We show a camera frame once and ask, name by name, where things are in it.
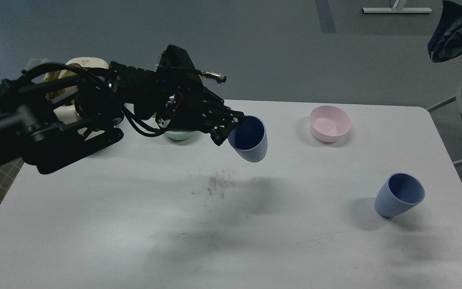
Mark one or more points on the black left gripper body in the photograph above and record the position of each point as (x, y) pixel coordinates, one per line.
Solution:
(185, 103)

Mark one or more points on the cream white toaster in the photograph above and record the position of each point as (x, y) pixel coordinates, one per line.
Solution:
(80, 108)

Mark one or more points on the blue cup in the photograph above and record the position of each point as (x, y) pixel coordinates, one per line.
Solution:
(400, 193)
(249, 139)

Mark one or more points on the left toast slice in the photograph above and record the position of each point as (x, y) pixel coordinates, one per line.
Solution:
(57, 75)

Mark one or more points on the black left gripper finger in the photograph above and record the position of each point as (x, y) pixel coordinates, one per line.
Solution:
(225, 117)
(219, 134)

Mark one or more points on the green bowl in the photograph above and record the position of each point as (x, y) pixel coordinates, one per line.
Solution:
(179, 135)

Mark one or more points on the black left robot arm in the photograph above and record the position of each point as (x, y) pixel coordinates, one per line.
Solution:
(30, 130)

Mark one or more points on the pink bowl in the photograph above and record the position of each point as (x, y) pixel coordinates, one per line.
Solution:
(329, 123)

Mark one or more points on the white stand base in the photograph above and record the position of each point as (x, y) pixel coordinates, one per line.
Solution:
(398, 7)

